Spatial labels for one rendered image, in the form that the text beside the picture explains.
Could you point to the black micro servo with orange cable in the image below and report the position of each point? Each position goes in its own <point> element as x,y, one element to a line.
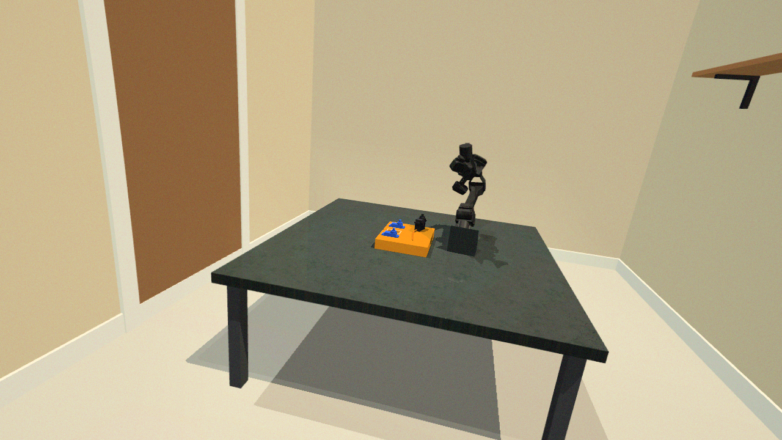
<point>419,224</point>

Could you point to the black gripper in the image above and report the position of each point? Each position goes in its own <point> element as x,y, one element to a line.
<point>468,172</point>

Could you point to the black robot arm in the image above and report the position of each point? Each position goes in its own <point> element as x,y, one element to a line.
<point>466,210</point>

